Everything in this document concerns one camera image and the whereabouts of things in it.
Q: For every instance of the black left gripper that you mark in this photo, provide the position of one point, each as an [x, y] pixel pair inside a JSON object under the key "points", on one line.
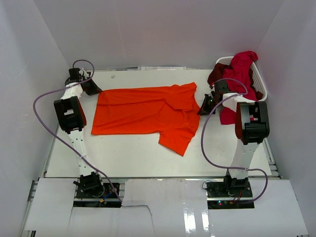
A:
{"points": [[95, 89]]}

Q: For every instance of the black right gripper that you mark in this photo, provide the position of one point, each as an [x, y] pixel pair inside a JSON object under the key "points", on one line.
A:
{"points": [[205, 109]]}

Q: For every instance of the orange t shirt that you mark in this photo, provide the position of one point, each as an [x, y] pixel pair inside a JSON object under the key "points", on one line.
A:
{"points": [[170, 111]]}

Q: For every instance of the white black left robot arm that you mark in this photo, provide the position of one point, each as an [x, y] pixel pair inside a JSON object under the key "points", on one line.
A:
{"points": [[72, 121]]}

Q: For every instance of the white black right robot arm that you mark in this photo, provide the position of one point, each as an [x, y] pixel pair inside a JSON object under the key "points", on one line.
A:
{"points": [[251, 128]]}

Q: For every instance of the maroon t shirt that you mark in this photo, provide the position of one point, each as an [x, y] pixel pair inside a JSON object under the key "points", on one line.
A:
{"points": [[243, 74]]}

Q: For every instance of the pink magenta t shirt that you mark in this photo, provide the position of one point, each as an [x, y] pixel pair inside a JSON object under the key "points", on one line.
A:
{"points": [[227, 116]]}

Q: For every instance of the white perforated laundry basket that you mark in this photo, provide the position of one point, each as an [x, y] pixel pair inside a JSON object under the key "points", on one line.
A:
{"points": [[258, 84]]}

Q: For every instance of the printed paper sheet at wall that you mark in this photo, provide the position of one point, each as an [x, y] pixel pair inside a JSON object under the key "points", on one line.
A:
{"points": [[160, 68]]}

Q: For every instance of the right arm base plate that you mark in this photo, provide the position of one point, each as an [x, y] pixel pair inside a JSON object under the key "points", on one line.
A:
{"points": [[220, 198]]}

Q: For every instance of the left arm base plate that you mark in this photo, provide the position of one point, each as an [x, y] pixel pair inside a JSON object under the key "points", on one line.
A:
{"points": [[105, 198]]}

